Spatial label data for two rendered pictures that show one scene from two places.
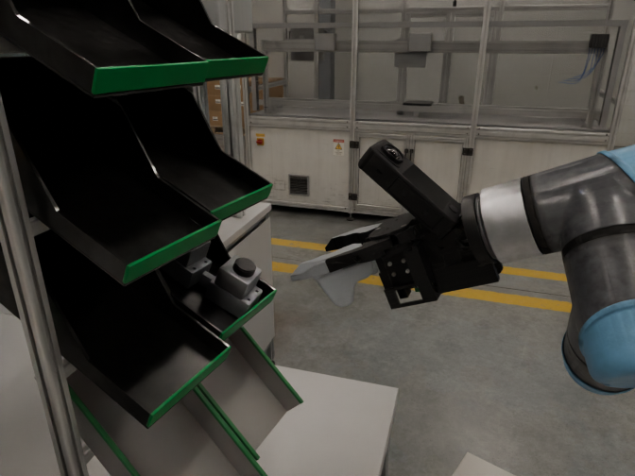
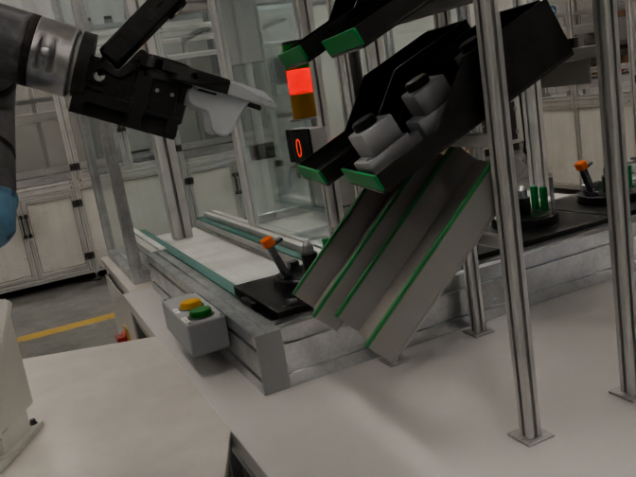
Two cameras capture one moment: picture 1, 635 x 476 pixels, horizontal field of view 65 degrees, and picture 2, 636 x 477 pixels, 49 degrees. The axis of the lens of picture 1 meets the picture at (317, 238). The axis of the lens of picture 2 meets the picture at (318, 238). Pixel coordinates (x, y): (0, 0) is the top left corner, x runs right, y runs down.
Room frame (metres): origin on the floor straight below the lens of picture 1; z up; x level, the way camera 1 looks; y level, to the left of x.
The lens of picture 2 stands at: (1.19, -0.48, 1.31)
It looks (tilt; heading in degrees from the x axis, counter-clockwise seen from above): 12 degrees down; 141
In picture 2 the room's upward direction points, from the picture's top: 9 degrees counter-clockwise
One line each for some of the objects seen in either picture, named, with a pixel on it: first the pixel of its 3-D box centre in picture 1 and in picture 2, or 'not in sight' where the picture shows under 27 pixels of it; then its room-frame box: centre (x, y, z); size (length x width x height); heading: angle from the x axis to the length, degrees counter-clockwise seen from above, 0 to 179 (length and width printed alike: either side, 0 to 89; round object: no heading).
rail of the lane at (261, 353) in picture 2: not in sight; (202, 300); (-0.09, 0.22, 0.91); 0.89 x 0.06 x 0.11; 163
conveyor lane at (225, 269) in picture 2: not in sight; (273, 279); (-0.07, 0.40, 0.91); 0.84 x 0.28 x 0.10; 163
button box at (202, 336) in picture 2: not in sight; (194, 322); (0.07, 0.11, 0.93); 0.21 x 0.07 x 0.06; 163
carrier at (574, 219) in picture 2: not in sight; (523, 203); (0.36, 0.77, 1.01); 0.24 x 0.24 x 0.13; 73
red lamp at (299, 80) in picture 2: not in sight; (299, 81); (0.07, 0.46, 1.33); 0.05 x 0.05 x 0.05
